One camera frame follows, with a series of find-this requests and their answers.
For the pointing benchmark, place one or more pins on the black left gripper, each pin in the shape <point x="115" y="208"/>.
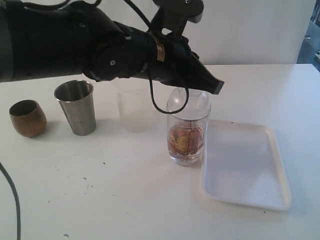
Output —
<point x="181" y="67"/>

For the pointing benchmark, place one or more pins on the clear shaker lid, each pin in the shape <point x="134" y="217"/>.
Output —
<point x="198" y="105"/>

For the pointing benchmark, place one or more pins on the clear graduated shaker body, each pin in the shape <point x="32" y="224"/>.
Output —
<point x="202" y="123"/>

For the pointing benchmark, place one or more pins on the stainless steel cup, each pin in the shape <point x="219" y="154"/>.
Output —
<point x="76" y="100"/>

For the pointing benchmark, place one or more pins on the brown wooden cup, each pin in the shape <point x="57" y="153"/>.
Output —
<point x="28" y="118"/>

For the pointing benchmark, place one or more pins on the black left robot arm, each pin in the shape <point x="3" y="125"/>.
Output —
<point x="72" y="38"/>

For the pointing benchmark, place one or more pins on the wood pieces and gold coin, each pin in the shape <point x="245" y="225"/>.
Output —
<point x="185" y="141"/>

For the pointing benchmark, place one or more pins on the translucent plastic cup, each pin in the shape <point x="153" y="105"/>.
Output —
<point x="136" y="111"/>

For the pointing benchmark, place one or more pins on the white plastic tray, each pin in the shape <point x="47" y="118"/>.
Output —
<point x="242" y="164"/>

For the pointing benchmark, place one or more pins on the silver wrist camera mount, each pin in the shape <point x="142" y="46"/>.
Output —
<point x="173" y="15"/>

